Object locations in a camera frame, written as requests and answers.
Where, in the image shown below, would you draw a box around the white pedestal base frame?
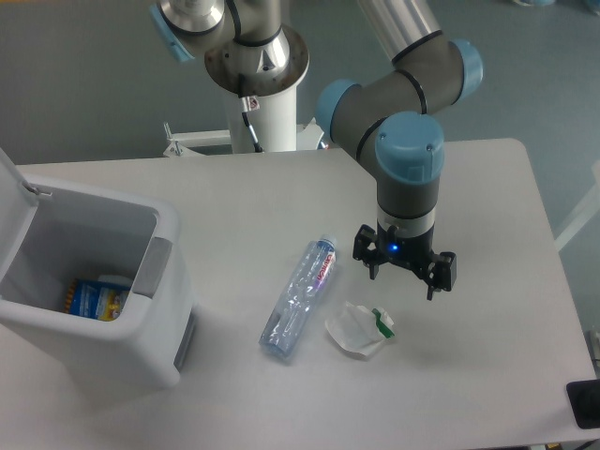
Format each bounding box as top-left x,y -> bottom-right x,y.
163,119 -> 329,158

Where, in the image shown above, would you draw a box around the black cable on pedestal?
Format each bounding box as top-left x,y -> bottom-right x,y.
236,73 -> 264,154

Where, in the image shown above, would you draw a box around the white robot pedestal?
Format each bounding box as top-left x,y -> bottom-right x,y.
203,25 -> 310,154

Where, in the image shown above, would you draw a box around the black device at table edge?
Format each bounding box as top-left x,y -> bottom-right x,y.
566,379 -> 599,429

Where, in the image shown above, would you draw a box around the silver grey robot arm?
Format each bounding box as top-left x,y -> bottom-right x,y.
150,1 -> 484,293

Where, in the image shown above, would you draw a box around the blue yellow snack packet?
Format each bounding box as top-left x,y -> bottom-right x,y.
63,278 -> 129,322

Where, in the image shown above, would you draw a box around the white plastic trash can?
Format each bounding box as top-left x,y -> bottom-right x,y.
1,157 -> 196,388

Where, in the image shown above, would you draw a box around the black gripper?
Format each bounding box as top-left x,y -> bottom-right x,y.
352,224 -> 457,301

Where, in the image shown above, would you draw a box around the white frame leg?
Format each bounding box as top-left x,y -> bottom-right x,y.
554,161 -> 599,251

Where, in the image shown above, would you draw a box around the crushed clear plastic bottle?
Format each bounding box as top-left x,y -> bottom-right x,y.
259,234 -> 337,360

